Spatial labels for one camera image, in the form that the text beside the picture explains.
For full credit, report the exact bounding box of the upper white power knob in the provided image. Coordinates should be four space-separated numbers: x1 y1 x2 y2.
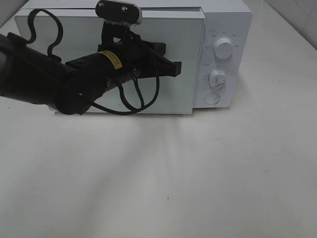
213 37 234 59

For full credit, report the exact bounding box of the round white door button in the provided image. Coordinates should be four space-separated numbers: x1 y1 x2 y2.
204 93 220 105

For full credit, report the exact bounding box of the white timer knob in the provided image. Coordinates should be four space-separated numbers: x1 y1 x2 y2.
209 70 227 88

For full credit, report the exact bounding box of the white microwave door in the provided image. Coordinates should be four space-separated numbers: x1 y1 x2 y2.
14 9 204 114

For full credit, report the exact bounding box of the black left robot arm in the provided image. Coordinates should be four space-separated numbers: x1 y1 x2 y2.
0 22 182 116

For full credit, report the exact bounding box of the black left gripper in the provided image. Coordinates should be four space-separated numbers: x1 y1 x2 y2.
98 23 182 87

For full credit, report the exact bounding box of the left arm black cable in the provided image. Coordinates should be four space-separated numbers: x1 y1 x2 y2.
27 8 160 116

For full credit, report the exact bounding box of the white microwave oven body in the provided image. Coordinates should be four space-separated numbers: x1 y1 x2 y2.
19 0 252 109

